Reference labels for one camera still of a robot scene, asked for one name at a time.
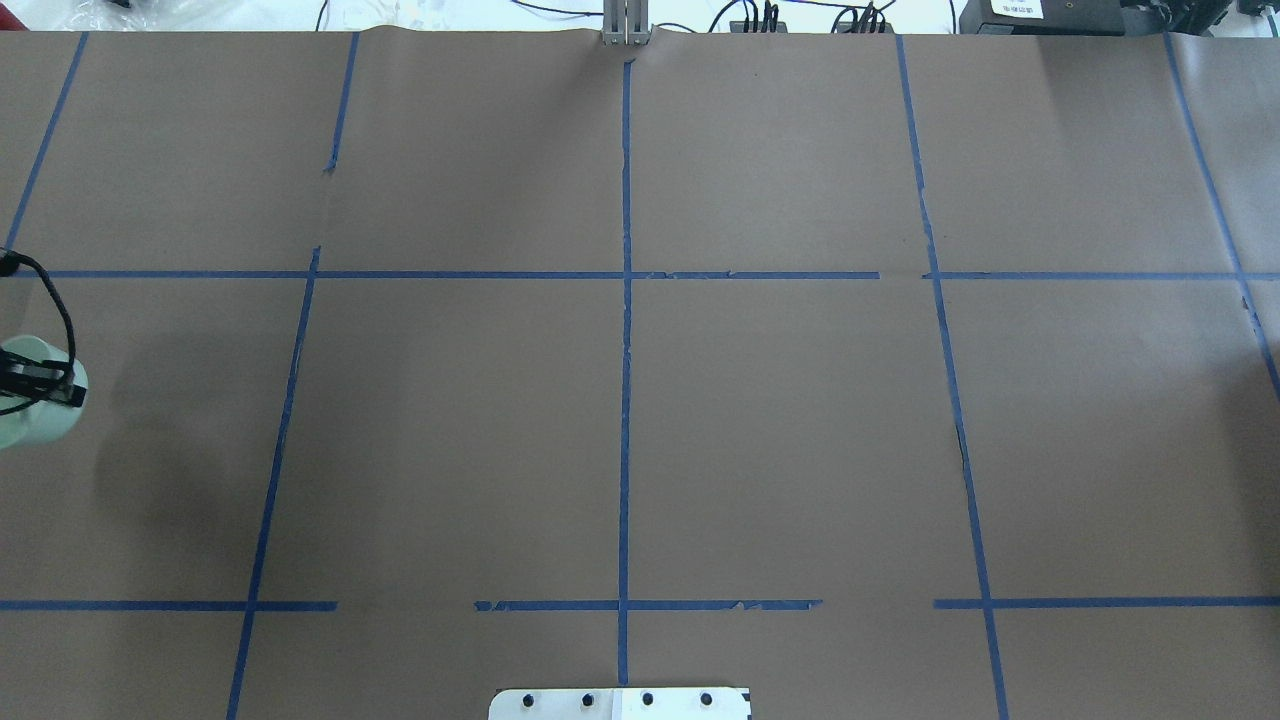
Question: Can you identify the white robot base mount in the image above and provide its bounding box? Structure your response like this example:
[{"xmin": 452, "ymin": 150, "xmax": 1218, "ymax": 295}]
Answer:
[{"xmin": 488, "ymin": 685, "xmax": 753, "ymax": 719}]

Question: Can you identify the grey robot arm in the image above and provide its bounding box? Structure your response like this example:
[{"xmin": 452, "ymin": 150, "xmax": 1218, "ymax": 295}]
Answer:
[{"xmin": 1, "ymin": 334, "xmax": 90, "ymax": 450}]

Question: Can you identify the grey aluminium post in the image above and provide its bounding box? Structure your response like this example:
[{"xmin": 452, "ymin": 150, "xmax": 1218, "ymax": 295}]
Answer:
[{"xmin": 602, "ymin": 0, "xmax": 653, "ymax": 47}]

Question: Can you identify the black electronics box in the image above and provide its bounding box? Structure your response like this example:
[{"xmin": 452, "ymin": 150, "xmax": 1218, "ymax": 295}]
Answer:
[{"xmin": 957, "ymin": 1, "xmax": 1125, "ymax": 37}]

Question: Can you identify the black power strip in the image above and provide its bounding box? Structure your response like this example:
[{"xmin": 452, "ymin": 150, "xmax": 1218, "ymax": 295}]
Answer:
[{"xmin": 714, "ymin": 6, "xmax": 896, "ymax": 35}]

